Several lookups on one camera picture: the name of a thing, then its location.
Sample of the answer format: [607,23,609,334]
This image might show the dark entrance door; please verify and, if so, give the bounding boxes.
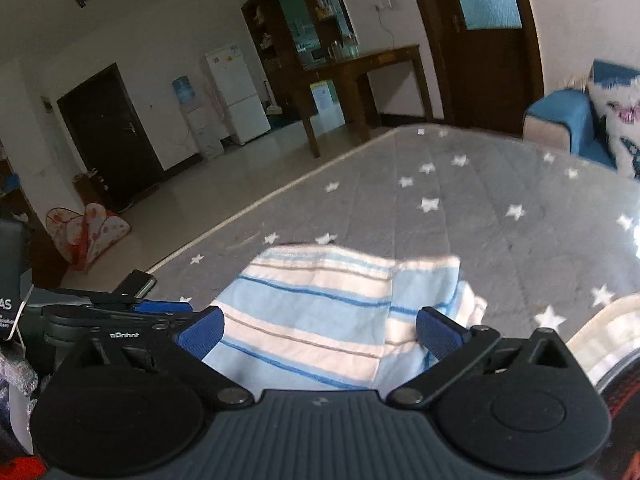
[56,62,165,211]

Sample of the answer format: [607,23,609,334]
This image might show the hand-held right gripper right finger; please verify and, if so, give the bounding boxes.
[387,306,593,409]

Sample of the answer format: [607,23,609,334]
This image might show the green and white box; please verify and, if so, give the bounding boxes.
[309,81,335,116]

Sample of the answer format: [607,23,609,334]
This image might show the white power cable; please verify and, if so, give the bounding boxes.
[377,10,401,51]

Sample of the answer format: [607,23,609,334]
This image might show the dark smartphone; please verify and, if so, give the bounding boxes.
[116,269,157,300]

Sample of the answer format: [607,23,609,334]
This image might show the white mop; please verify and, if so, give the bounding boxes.
[262,77,283,113]

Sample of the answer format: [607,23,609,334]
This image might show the brown door with frosted glass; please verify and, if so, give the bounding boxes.
[402,0,546,136]

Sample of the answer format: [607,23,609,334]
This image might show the blue sofa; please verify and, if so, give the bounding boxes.
[522,60,640,176]

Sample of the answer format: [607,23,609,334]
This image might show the butterfly print pillow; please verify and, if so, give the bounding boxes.
[585,77,640,181]

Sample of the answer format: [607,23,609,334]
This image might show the white water dispenser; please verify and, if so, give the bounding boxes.
[171,75,224,162]

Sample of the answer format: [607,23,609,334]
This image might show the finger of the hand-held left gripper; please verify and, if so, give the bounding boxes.
[44,305,183,348]
[90,296,195,317]

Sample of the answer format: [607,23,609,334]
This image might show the set of clear glasses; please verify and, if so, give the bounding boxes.
[327,31,360,59]

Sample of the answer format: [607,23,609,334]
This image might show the blue striped garment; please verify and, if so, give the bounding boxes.
[202,242,488,392]

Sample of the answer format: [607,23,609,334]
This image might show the pink play tent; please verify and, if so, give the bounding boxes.
[45,202,132,273]

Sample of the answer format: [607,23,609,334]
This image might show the dark wooden display cabinet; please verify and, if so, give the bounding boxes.
[241,0,356,126]

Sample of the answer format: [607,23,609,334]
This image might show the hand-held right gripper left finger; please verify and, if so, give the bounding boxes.
[62,306,255,408]

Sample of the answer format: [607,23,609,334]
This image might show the dark wooden console table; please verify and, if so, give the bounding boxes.
[287,45,433,158]

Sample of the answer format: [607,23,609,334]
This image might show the white refrigerator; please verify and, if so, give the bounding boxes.
[201,45,272,147]

